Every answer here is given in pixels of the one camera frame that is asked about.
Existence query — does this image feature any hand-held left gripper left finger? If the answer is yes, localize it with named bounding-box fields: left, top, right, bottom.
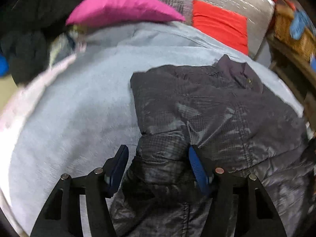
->
left=30, top=144, right=130, bottom=237

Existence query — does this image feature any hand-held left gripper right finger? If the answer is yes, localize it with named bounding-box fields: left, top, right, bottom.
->
left=188, top=144, right=288, bottom=237

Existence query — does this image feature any dark puffer jacket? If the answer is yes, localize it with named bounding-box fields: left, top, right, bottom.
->
left=109, top=54, right=316, bottom=237

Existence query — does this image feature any grey blanket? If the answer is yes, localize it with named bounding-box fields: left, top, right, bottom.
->
left=7, top=21, right=305, bottom=237

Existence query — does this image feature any pale pink sheet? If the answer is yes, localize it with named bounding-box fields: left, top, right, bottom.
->
left=0, top=54, right=77, bottom=235

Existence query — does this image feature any grey crumpled cloth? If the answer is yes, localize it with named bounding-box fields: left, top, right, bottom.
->
left=49, top=26, right=87, bottom=65

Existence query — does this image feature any wooden table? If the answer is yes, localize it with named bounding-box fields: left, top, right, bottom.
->
left=267, top=33, right=316, bottom=129

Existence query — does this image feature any red-orange pillow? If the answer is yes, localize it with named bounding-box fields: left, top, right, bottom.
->
left=191, top=0, right=249, bottom=55

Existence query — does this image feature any blue jacket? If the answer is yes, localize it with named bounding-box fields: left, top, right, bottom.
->
left=0, top=55, right=10, bottom=77

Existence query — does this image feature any magenta pillow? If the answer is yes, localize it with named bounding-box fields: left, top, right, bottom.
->
left=65, top=0, right=186, bottom=27

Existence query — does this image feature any black puffer coat pile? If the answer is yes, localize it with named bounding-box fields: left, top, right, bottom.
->
left=0, top=0, right=82, bottom=84

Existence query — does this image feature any wicker basket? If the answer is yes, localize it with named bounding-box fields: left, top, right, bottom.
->
left=274, top=4, right=316, bottom=62

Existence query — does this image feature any blue cloth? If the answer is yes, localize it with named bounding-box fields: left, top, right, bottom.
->
left=289, top=8, right=313, bottom=40

